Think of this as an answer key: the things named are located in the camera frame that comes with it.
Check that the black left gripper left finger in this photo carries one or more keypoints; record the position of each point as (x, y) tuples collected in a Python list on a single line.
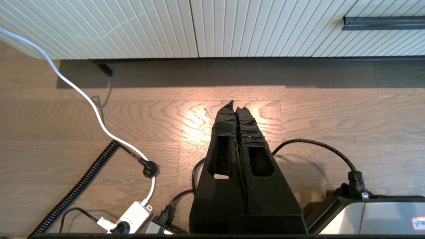
[(215, 199)]

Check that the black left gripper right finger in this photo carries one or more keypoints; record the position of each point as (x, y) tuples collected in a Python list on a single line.
[(269, 199)]

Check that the white fluted drawer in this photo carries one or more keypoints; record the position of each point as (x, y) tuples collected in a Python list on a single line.
[(391, 8)]

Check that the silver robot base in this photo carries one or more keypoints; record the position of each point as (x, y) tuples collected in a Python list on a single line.
[(391, 215)]

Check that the white slatted cabinet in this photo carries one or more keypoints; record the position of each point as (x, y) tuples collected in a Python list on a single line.
[(132, 26)]

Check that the grey power brick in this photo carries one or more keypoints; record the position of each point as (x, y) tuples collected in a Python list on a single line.
[(154, 228)]

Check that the white power strip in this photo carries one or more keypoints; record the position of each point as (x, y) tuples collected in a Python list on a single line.
[(132, 215)]

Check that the small white plug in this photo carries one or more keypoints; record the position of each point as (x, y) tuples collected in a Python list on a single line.
[(105, 224)]

